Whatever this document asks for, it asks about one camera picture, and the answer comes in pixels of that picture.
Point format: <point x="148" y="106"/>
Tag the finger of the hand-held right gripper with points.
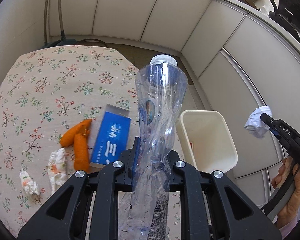
<point x="270" y="121"/>
<point x="276" y="133"/>

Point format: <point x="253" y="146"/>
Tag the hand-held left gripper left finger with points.
<point x="136" y="155"/>

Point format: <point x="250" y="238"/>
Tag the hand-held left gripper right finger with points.
<point x="180" y="170"/>

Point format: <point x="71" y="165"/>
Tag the white paper ball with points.
<point x="256" y="122"/>

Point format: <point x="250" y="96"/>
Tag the blue cardboard box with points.
<point x="112" y="135"/>

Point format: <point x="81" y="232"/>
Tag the white plastic bin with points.
<point x="210" y="140"/>

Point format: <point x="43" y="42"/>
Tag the orange peel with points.
<point x="80" y="150"/>

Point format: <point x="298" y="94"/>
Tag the clear plastic bottle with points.
<point x="160" y="100"/>

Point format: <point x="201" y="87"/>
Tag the large printed tissue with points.
<point x="57" y="165"/>

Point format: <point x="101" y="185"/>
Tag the small printed tissue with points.
<point x="28" y="183"/>

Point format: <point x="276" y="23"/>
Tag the person's right forearm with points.
<point x="288" y="231"/>

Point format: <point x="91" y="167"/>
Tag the person's right hand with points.
<point x="282" y="170"/>

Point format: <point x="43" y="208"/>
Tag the brown floor mat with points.
<point x="142" y="55"/>

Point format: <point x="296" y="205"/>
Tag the black wok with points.
<point x="287" y="22"/>

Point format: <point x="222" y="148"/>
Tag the floral tablecloth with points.
<point x="65" y="80"/>

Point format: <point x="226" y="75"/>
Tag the wooden cutting board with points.
<point x="247" y="1"/>

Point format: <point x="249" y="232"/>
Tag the teal dustpan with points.
<point x="57" y="43"/>

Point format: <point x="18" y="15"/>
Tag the metal mop pole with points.
<point x="48" y="10"/>
<point x="60" y="10"/>

